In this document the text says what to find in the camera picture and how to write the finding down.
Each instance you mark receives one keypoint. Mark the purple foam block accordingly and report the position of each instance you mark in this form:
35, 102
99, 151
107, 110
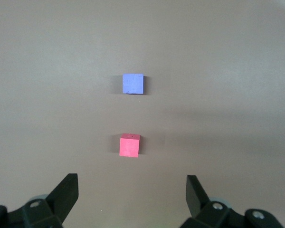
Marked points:
133, 84

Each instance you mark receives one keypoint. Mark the red foam block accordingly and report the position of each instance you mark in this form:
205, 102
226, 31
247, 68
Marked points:
129, 147

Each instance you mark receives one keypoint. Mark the brown table cover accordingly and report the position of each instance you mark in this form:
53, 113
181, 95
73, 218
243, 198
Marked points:
61, 71

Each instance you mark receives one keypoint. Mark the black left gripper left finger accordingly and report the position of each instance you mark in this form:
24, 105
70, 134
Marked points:
50, 209

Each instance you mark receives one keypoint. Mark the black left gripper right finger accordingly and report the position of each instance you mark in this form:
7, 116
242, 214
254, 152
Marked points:
204, 213

